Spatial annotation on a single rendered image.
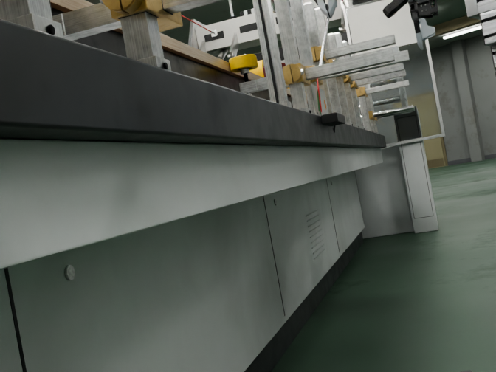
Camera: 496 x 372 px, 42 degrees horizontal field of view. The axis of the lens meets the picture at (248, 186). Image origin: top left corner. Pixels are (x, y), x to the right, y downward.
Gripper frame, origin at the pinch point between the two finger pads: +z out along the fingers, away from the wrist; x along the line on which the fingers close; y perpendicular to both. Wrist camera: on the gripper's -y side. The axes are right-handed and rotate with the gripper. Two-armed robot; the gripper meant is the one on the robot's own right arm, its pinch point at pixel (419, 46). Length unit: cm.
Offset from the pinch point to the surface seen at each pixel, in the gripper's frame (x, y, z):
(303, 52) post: -11.3, -34.0, -4.4
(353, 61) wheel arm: -31.6, -17.1, 5.1
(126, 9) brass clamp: -139, -30, 10
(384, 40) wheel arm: 18.6, -11.1, -7.5
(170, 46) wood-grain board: -76, -51, 0
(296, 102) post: -36, -34, 13
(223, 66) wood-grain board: -38, -52, -1
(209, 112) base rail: -125, -27, 22
